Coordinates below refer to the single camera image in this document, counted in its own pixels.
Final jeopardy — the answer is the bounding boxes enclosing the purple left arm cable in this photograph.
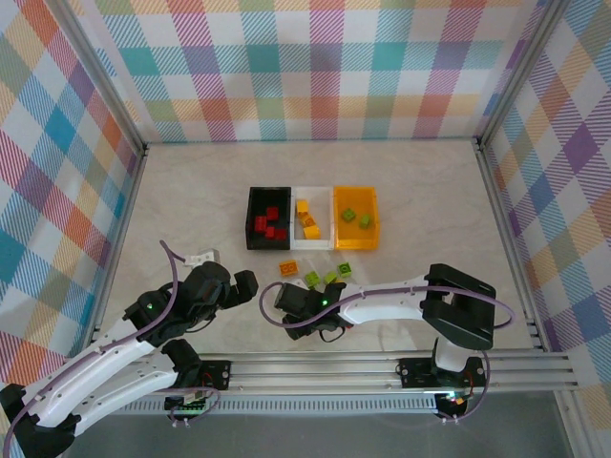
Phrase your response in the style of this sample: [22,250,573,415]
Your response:
[2,240,223,458]

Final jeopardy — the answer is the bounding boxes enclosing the small board orange connector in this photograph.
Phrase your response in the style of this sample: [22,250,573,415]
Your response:
[436,390,472,414]

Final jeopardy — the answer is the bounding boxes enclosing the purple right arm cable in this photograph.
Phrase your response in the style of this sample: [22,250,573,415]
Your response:
[260,281,517,426]

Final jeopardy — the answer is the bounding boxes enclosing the wide aluminium base rail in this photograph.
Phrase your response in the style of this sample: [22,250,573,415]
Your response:
[59,351,577,395]

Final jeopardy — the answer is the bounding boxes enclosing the thin black wire loop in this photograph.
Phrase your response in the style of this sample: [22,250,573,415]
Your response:
[318,323,346,344]

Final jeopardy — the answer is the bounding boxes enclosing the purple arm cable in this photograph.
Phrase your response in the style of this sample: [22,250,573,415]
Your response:
[2,240,223,458]
[260,281,517,426]

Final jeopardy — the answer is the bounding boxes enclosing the grey slotted cable duct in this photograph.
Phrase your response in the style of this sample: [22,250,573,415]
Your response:
[126,398,440,415]

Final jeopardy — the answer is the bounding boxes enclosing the black plastic container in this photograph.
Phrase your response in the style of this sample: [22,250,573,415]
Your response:
[244,185,294,252]

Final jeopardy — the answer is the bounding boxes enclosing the black board green lights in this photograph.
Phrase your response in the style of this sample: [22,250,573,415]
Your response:
[164,388,211,414]

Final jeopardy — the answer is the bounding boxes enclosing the white plastic container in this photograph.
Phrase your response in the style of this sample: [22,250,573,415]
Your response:
[289,184,336,252]

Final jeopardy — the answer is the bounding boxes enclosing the aluminium frame leg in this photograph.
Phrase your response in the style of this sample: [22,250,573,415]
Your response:
[553,390,591,458]

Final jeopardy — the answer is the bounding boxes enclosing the orange plastic container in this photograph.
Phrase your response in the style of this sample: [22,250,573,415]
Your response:
[332,184,382,252]

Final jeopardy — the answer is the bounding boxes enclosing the aluminium side rail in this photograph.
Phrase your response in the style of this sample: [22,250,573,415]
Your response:
[474,137,550,354]
[80,142,150,359]

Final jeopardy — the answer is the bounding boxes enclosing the plaid backdrop cloth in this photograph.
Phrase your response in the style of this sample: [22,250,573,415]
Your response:
[481,0,611,411]
[0,0,144,383]
[95,0,526,143]

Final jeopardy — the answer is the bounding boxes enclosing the aluminium upright post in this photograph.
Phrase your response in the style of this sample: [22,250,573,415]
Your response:
[45,0,149,156]
[474,0,572,152]

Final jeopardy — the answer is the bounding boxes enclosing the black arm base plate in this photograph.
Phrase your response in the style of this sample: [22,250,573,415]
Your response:
[198,360,233,390]
[398,356,488,388]

